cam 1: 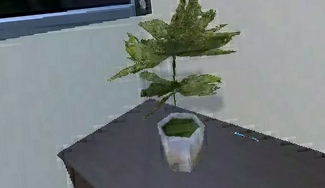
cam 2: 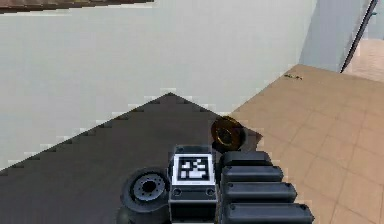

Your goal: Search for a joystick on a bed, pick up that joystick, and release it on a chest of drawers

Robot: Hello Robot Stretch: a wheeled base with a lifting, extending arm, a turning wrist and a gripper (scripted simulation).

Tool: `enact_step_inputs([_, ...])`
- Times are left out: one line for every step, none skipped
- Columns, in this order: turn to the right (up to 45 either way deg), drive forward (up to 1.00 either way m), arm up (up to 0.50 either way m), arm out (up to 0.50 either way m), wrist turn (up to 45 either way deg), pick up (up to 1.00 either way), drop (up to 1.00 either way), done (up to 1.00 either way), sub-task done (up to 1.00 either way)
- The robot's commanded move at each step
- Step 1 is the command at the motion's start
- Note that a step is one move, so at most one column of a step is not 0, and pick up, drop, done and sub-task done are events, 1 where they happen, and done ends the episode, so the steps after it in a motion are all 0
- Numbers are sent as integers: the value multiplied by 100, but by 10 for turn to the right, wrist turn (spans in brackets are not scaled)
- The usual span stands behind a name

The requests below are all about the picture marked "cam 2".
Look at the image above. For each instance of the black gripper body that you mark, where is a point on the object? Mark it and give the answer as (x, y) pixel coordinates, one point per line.
(146, 191)

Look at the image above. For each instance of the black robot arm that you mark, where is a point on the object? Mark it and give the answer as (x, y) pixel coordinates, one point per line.
(253, 193)

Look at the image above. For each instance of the brown round bowl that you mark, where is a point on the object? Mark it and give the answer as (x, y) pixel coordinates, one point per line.
(226, 134)

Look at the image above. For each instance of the brown wooden furniture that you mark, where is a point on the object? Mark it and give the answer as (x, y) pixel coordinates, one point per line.
(66, 4)

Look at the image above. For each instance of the dark room door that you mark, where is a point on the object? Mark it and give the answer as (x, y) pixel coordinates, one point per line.
(359, 35)

